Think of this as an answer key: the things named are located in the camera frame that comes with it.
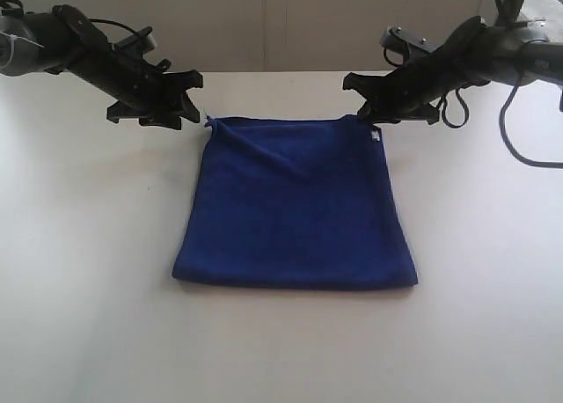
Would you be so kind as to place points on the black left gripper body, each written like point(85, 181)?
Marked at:
point(142, 91)

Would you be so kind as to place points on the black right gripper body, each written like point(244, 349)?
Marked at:
point(415, 85)

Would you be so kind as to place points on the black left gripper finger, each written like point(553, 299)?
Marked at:
point(179, 82)
point(180, 106)

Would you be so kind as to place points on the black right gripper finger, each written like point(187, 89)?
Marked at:
point(372, 114)
point(368, 86)

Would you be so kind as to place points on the blue microfiber cloth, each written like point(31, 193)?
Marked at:
point(295, 204)

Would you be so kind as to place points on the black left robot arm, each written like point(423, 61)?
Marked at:
point(65, 40)

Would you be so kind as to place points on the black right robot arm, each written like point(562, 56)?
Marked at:
point(474, 55)

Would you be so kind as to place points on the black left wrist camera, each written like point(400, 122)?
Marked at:
point(138, 44)

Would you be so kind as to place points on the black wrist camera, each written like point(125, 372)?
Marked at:
point(401, 42)
point(138, 44)

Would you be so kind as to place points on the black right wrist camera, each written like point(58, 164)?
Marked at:
point(401, 42)

